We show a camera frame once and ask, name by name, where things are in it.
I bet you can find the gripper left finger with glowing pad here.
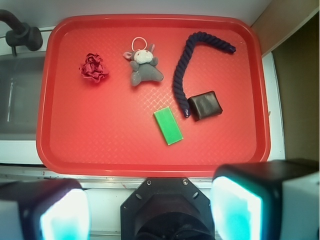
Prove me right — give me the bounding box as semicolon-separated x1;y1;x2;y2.
0;179;91;240

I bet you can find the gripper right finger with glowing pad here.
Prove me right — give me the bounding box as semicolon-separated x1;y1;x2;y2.
210;158;320;240

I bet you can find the dark brown leather pouch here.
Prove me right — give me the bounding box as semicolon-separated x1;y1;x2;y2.
187;91;223;121

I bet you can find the green rectangular block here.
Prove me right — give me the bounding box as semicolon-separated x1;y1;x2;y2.
153;107;184;146

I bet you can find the red plastic tray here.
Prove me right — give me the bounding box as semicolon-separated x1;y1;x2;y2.
36;14;271;177

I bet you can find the grey metal sink basin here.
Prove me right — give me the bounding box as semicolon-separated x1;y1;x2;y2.
0;53;45;141

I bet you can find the crumpled red paper ball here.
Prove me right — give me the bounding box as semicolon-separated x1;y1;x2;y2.
79;53;110;84

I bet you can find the grey plush donkey toy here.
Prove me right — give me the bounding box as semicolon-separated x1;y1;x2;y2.
122;36;164;87

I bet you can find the dark metal faucet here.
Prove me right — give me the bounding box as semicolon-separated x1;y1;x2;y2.
0;9;43;57

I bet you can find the dark blue twisted rope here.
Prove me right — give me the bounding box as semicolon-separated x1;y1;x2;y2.
172;31;237;119

